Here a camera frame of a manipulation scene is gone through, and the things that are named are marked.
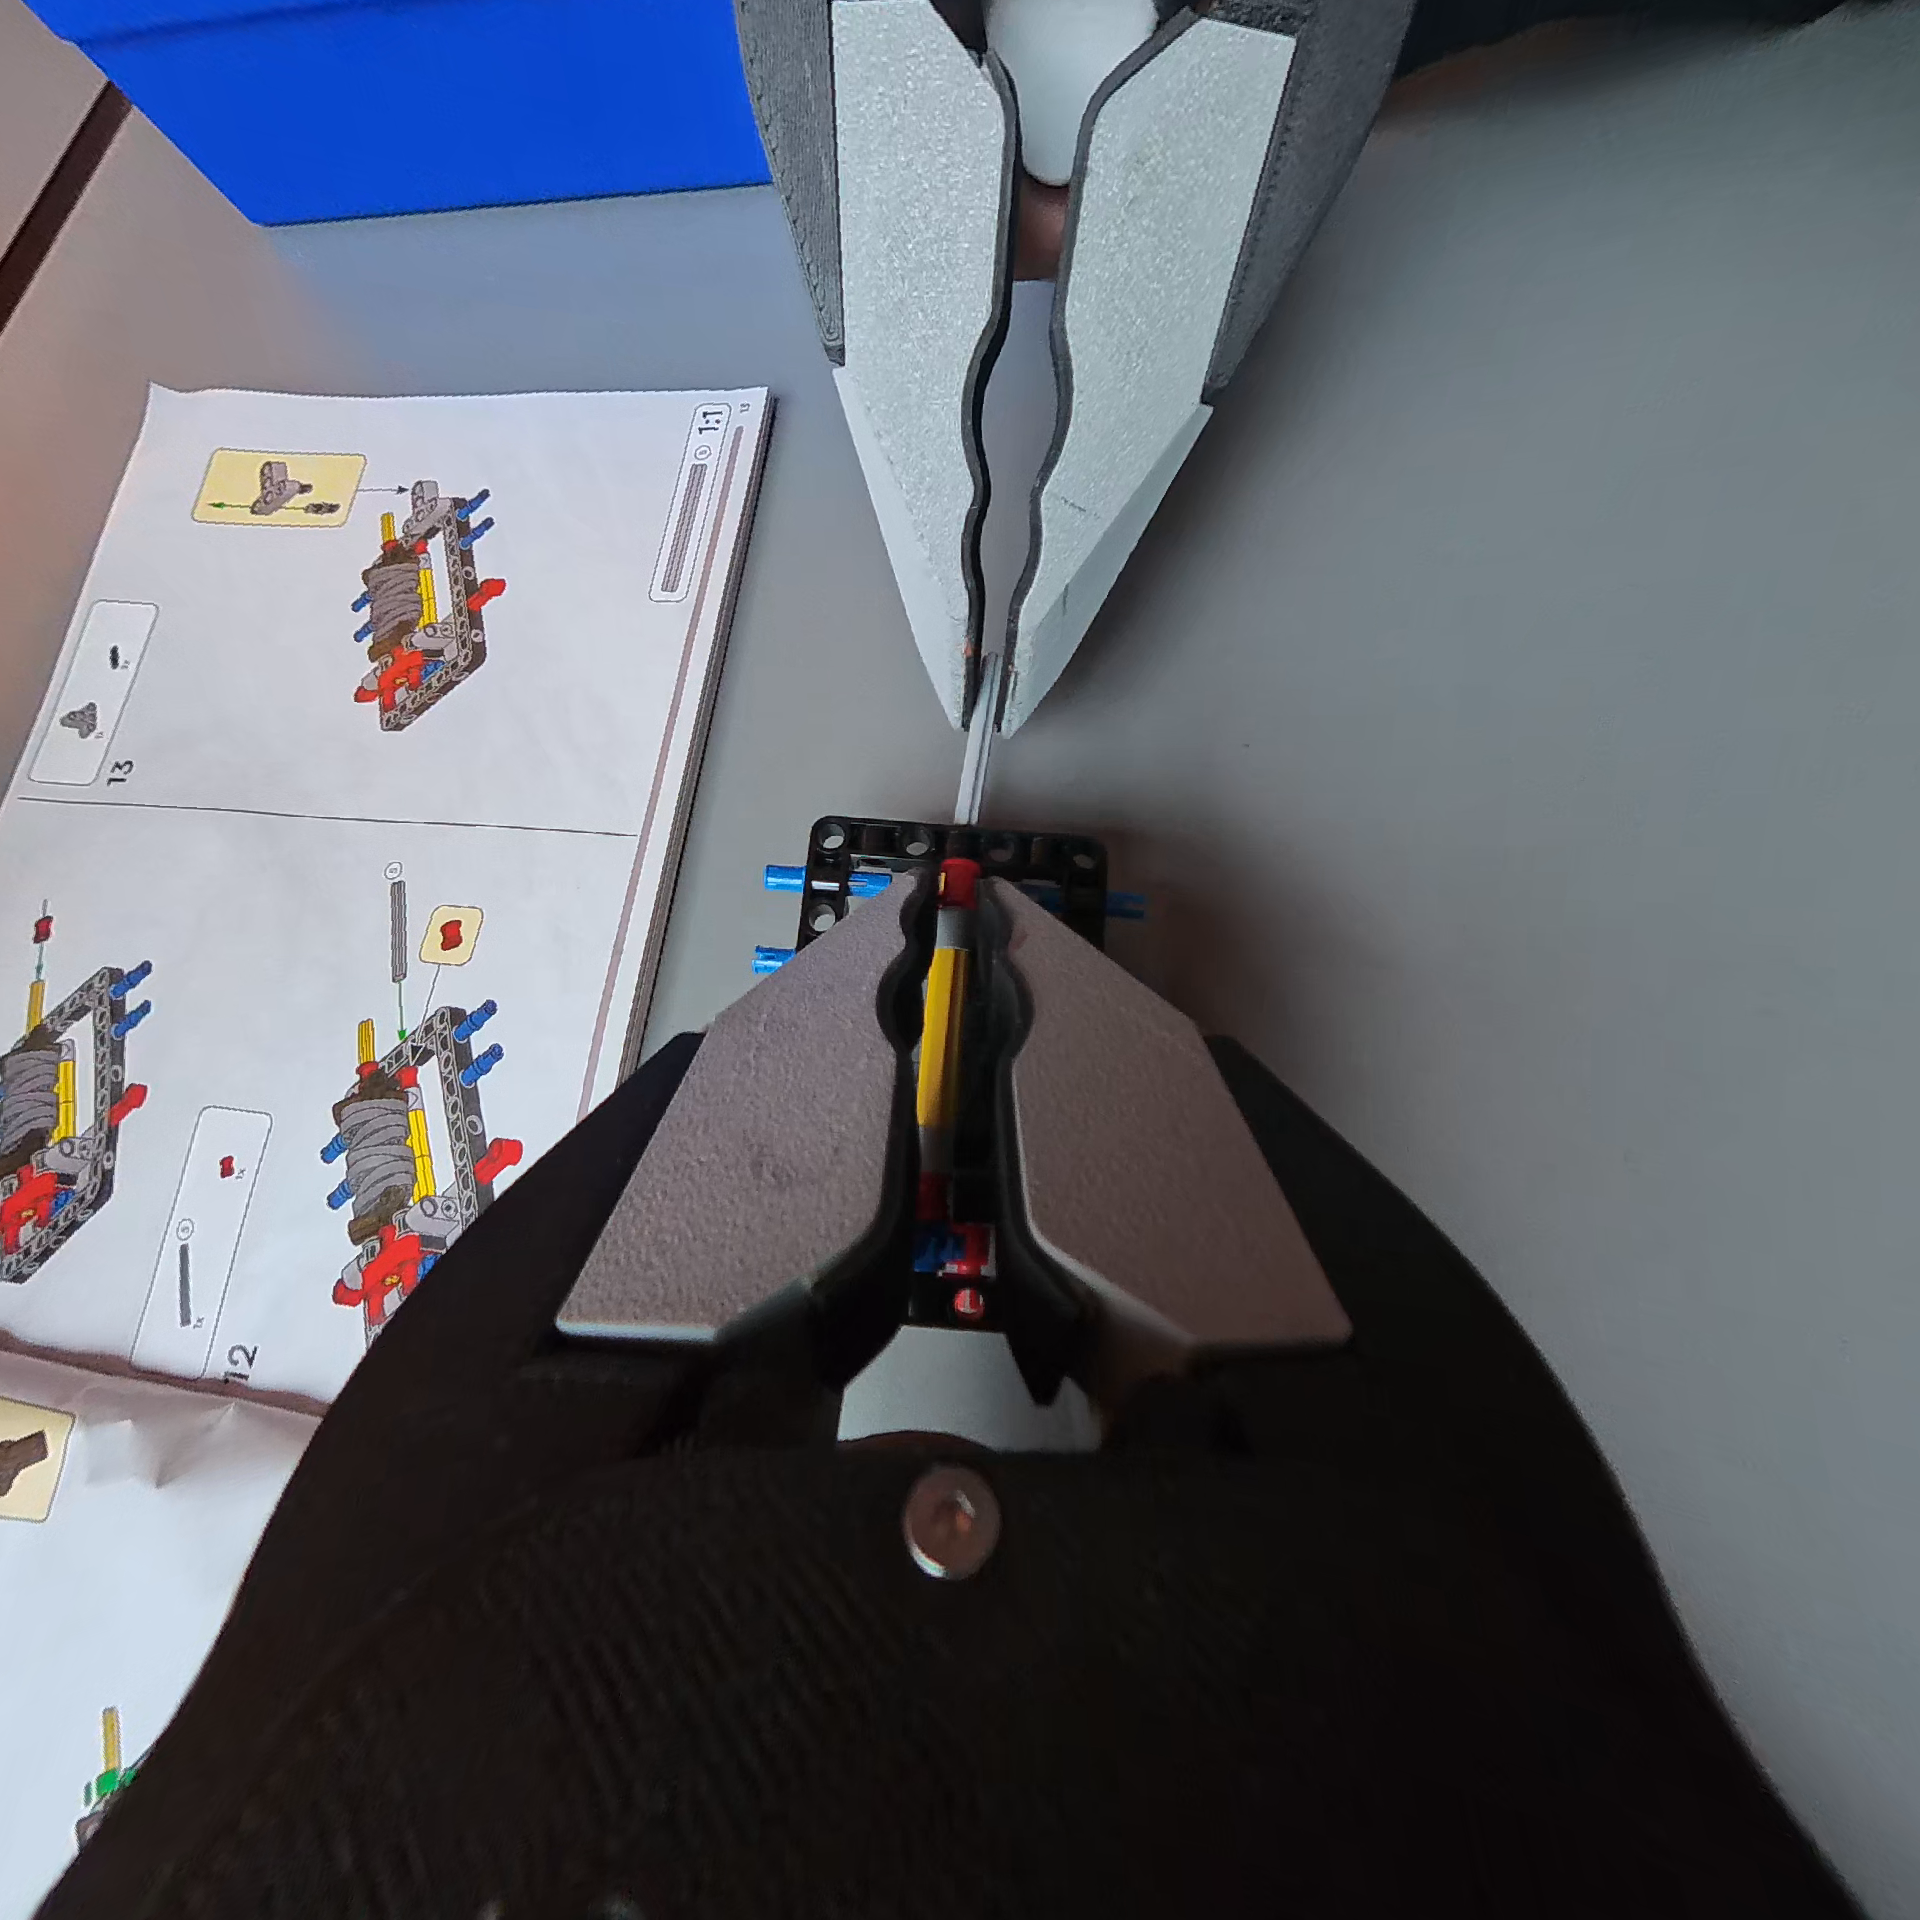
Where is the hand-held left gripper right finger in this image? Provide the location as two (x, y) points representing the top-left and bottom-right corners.
(966, 878), (1353, 1403)

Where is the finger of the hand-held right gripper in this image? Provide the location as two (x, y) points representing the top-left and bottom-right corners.
(830, 0), (1014, 733)
(995, 0), (1304, 740)

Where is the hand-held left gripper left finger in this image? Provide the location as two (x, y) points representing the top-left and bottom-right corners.
(555, 872), (950, 1389)

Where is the black lego frame assembly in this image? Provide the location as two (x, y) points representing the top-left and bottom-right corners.
(750, 816), (1154, 1327)

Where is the grey lego axle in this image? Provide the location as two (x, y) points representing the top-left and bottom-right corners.
(952, 661), (1009, 830)

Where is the lego instruction booklet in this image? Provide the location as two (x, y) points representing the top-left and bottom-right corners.
(0, 381), (779, 1870)

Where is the blue storage bin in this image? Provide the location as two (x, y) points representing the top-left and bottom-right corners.
(29, 0), (775, 230)

